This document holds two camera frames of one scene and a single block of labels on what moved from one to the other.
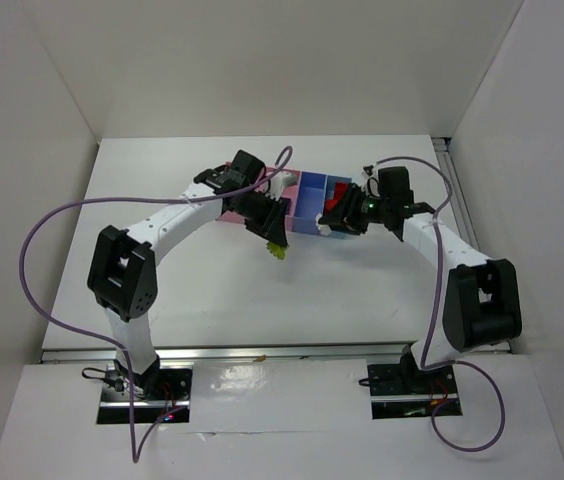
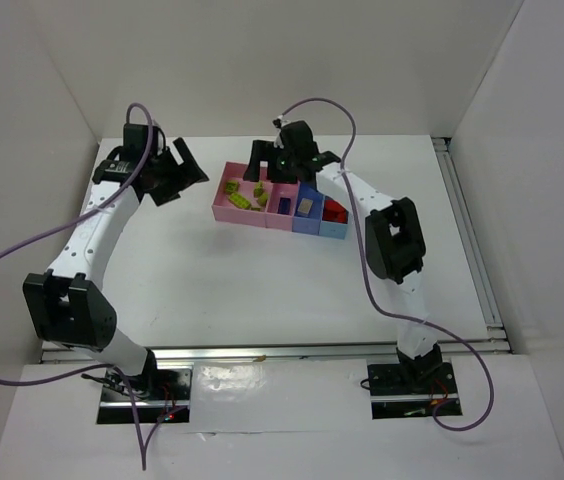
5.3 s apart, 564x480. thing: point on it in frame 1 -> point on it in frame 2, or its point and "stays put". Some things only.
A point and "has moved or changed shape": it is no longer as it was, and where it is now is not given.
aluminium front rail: x=272 y=355 stays put
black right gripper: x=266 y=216 -> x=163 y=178
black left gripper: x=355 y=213 -> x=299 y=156
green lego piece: x=276 y=250 has moved or changed shape
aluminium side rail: x=458 y=204 stays put
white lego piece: x=324 y=229 -> x=305 y=205
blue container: x=309 y=202 stays put
